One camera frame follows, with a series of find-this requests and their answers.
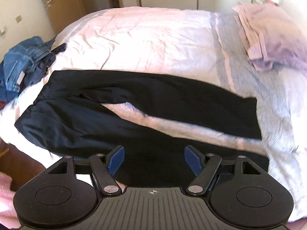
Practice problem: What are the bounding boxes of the black trousers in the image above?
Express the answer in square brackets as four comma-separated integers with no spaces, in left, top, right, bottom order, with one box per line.
[15,70,262,187]

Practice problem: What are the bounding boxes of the pink curtain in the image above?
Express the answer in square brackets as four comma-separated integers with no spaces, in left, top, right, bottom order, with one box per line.
[0,172,21,229]

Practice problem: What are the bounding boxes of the navy blue garment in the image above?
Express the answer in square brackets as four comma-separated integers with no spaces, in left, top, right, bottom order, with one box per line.
[1,43,66,103]

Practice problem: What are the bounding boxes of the pink and grey bedspread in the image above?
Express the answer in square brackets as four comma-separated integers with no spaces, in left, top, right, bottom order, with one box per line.
[0,6,307,221]

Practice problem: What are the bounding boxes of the maroon garment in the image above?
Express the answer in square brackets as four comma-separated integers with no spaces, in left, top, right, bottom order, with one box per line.
[0,101,7,110]

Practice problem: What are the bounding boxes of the blue denim jeans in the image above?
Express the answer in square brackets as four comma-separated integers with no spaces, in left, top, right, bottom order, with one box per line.
[3,36,56,92]

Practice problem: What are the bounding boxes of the lilac pillow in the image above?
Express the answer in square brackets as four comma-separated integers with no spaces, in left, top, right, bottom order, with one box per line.
[233,3,306,74]

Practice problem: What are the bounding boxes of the beige wall switch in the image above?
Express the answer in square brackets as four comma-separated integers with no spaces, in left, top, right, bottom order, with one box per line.
[15,15,22,23]

